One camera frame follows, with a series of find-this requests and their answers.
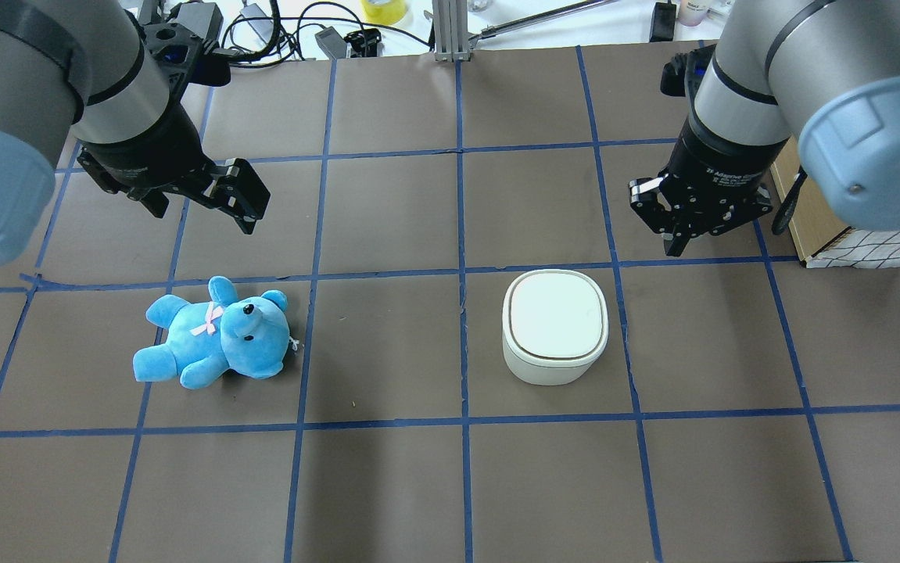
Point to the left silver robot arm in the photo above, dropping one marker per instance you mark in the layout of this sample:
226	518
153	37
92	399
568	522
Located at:
113	80

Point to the white lidded trash can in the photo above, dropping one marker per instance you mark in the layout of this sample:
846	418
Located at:
555	326

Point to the black power adapter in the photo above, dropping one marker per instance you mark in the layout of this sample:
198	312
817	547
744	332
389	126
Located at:
332	43

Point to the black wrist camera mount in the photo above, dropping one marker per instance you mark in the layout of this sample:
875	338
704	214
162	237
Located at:
184	40

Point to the wooden box with mesh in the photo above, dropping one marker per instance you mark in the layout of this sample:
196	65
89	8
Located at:
821	240

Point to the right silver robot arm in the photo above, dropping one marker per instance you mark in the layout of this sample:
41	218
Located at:
823	73

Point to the yellow tape roll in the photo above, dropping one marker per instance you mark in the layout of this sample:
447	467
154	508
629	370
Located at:
384	12

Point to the aluminium frame post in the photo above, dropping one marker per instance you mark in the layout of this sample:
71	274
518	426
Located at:
450	26

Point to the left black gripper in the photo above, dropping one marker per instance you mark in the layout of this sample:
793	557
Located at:
146	148

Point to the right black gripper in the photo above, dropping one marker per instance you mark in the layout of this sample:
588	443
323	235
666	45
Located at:
710	166

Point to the blue plush teddy bear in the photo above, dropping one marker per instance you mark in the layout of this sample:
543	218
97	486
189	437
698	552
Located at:
250	336

